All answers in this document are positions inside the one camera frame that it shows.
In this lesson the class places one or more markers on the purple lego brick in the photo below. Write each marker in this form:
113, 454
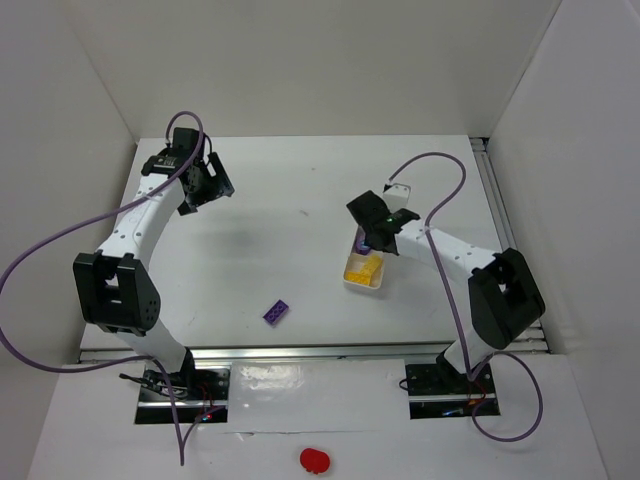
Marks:
276, 313

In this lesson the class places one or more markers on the aluminium rail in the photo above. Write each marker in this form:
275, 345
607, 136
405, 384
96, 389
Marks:
288, 353
500, 215

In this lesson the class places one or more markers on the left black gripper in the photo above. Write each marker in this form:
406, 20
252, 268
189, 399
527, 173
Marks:
211, 185

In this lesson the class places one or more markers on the light yellow lego brick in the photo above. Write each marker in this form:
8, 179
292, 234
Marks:
372, 264

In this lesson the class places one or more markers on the red round object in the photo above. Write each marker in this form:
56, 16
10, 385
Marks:
315, 461

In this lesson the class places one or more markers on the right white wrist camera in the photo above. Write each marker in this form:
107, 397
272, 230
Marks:
396, 196

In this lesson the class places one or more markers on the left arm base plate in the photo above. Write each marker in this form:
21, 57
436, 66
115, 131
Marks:
207, 397

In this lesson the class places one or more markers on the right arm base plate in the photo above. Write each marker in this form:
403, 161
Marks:
431, 396

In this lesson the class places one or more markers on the aluminium right side rail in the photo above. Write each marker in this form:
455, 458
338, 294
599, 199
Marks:
500, 215

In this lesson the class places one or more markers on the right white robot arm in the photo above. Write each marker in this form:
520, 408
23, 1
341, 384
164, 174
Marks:
493, 295

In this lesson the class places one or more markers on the white divided plastic container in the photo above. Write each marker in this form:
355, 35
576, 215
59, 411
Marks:
355, 261

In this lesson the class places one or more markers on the round purple flower lego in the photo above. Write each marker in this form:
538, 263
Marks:
360, 247

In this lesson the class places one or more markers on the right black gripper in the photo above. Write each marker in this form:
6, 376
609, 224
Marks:
376, 239

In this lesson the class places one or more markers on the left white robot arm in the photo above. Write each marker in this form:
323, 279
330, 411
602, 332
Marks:
115, 290

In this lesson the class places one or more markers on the dark yellow lego brick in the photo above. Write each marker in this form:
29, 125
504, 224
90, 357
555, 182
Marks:
359, 278

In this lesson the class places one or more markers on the aluminium front rail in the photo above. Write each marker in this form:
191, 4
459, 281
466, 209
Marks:
288, 353

